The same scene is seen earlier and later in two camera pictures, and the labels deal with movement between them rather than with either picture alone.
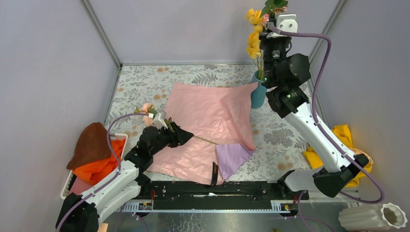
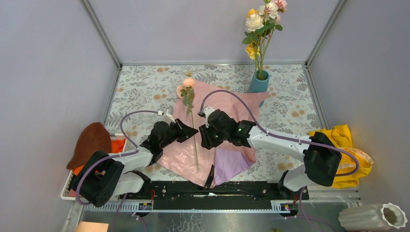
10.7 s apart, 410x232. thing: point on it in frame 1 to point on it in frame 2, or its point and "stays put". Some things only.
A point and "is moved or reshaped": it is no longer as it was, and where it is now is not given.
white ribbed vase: x=367 y=218 stays put
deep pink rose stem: x=266 y=19 to x=282 y=6
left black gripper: x=179 y=137 stays put
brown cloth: x=92 y=144 stays put
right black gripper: x=264 y=39 to x=207 y=142
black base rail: x=217 y=195 stays put
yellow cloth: x=343 y=133 stays put
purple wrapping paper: x=231 y=156 is moved or reshaped
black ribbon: x=214 y=174 to x=210 y=179
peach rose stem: x=149 y=108 to x=186 y=89
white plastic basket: x=72 y=184 stays put
